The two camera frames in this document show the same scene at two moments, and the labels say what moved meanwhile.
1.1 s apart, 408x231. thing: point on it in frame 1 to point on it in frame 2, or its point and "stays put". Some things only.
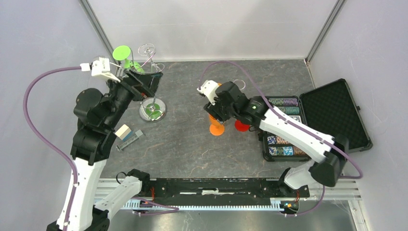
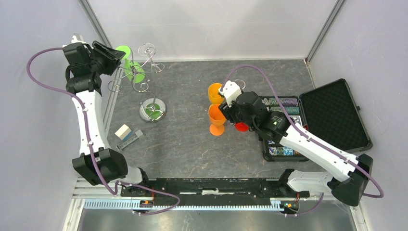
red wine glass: (240, 126) stays put
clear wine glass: (241, 84) stays put
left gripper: (141, 84) to (112, 57)
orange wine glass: (216, 128) stays put
